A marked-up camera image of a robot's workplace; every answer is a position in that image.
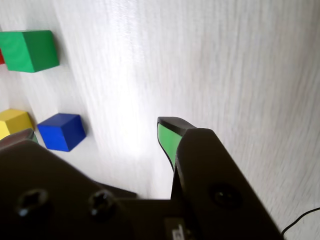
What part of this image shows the green wooden cube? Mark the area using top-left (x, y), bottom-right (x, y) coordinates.
top-left (0, 29), bottom-right (61, 74)

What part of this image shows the yellow wooden cube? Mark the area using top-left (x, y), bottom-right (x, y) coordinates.
top-left (0, 108), bottom-right (35, 141)

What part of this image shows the blue wooden cube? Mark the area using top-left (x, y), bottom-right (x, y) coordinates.
top-left (36, 112), bottom-right (87, 153)

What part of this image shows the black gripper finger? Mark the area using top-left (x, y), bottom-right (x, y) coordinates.
top-left (156, 116), bottom-right (291, 240)
top-left (0, 127), bottom-right (138, 240)

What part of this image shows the thin black wire bundle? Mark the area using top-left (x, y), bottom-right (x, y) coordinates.
top-left (280, 206), bottom-right (320, 236)

